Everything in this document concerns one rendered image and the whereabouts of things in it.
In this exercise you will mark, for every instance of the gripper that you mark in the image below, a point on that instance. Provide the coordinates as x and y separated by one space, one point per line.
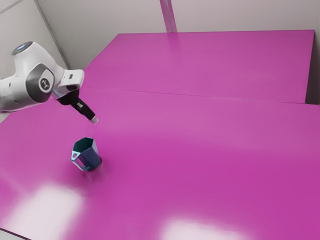
67 98

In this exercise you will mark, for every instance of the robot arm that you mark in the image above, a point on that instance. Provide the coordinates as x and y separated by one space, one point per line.
22 82

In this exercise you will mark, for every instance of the teal faceted mug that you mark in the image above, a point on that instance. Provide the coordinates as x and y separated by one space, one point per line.
87 156

